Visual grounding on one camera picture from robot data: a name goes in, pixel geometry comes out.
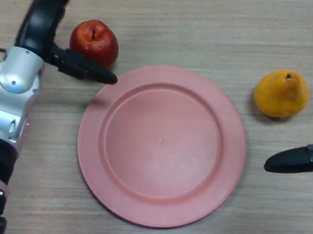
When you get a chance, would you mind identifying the yellow pear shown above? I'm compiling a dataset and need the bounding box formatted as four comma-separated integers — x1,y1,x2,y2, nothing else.
252,66,312,122

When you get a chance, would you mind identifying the pink round plate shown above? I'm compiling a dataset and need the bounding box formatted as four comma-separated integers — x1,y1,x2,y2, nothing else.
67,56,256,234

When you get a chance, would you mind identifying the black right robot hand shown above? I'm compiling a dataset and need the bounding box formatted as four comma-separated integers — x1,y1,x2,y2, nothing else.
263,4,313,178

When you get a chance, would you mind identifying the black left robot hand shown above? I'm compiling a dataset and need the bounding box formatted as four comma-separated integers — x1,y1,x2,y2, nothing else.
10,0,128,86

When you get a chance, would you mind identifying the red apple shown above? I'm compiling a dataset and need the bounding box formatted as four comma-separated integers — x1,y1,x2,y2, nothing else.
67,17,122,71

